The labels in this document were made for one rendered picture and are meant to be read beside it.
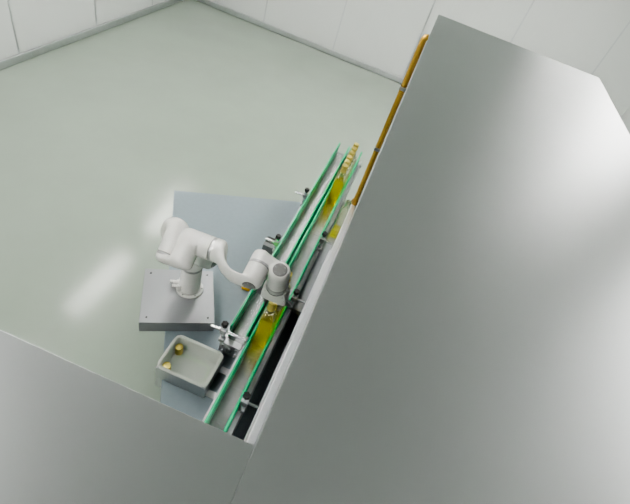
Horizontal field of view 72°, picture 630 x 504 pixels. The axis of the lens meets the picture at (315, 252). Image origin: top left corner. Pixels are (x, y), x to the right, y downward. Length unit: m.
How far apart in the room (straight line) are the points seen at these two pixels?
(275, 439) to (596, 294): 0.52
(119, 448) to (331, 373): 0.19
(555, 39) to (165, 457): 7.08
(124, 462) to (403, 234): 0.43
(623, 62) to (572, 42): 0.71
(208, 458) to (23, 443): 0.13
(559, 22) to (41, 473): 7.10
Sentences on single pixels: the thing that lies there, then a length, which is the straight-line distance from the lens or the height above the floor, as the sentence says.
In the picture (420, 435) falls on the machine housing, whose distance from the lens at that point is 0.45.
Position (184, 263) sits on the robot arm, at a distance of 1.53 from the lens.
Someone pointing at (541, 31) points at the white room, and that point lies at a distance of 7.18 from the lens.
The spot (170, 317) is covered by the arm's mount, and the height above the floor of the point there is 0.82.
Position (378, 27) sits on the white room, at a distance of 7.24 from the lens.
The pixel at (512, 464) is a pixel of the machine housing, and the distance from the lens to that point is 0.49.
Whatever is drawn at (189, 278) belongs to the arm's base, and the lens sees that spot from 2.03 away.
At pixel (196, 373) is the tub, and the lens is 1.96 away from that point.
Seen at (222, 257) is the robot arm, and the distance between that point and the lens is 1.48.
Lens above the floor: 2.50
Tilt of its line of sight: 43 degrees down
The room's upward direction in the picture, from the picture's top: 21 degrees clockwise
